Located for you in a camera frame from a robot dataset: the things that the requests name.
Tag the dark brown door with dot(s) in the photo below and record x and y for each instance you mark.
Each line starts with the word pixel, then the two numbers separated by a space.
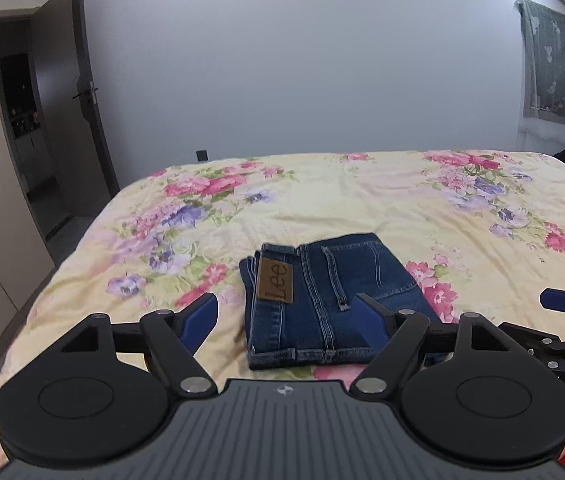
pixel 67 160

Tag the floral yellow blanket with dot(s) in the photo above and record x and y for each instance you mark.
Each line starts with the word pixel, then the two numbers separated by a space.
pixel 362 195

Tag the black wall socket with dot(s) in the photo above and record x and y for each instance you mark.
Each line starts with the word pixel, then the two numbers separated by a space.
pixel 202 155

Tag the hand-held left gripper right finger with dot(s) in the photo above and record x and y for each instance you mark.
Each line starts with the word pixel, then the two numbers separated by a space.
pixel 367 317

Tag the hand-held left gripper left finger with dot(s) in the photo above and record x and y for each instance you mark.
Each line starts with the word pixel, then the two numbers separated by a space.
pixel 202 316

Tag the blue denim pants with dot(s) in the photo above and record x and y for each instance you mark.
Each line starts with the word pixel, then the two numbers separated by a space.
pixel 312 300

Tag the green hanging cloth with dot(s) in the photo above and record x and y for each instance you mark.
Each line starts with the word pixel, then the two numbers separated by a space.
pixel 555 60

